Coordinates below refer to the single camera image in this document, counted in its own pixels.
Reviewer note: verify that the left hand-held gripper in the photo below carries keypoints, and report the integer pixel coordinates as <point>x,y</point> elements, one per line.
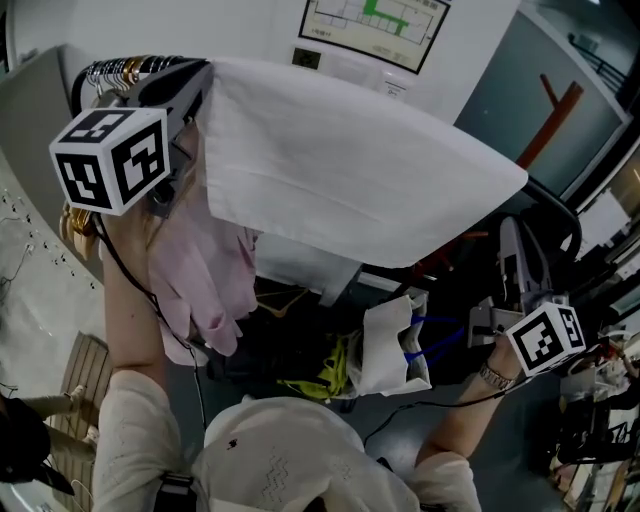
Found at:
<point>100,160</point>

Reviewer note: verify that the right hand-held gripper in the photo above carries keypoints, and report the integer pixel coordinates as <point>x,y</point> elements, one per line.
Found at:
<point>547,337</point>

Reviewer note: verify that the white cloth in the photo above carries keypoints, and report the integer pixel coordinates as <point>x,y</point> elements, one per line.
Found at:
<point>325,160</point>

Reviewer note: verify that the person's left forearm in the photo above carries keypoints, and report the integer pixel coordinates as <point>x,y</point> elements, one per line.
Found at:
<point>130,310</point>

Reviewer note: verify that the person's right forearm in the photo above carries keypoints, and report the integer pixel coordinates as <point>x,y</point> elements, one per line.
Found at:
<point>457,420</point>

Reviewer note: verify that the yellow cloth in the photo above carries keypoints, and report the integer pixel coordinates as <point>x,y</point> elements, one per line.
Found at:
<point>335,372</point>

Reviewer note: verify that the row of black and gold hangers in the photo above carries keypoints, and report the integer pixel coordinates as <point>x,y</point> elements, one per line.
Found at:
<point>135,67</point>

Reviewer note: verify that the metal wristwatch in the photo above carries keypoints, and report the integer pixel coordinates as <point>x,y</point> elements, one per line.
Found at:
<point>497,376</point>

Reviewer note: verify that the bundle of wooden hangers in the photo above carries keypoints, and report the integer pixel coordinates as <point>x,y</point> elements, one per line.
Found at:
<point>77,225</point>

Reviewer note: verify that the black tripod stand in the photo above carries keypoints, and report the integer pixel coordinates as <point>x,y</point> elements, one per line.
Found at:
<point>592,435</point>

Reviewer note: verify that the pink garment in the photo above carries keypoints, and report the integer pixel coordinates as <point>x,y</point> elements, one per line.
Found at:
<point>200,280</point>

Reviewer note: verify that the window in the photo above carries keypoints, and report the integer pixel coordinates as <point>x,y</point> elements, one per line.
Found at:
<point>525,75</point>

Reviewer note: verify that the framed floor plan sign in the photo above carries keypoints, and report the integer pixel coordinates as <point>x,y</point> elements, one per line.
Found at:
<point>375,30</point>

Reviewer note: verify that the white fabric box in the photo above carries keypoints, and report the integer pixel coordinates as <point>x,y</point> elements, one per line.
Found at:
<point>305,265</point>

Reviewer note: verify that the thin wooden hanger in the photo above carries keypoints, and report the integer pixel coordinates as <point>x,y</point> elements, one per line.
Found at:
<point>280,305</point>

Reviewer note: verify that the slatted wooden bench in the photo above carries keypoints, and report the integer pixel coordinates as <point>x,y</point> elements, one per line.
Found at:
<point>85,360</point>

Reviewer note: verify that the person's white knit sweater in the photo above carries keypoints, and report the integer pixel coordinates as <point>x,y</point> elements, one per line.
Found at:
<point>270,460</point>

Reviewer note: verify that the red metal frame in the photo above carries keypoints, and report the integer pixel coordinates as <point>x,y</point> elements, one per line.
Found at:
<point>445,255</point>

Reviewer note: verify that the small wall label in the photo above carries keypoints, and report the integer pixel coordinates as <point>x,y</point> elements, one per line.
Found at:
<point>306,58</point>

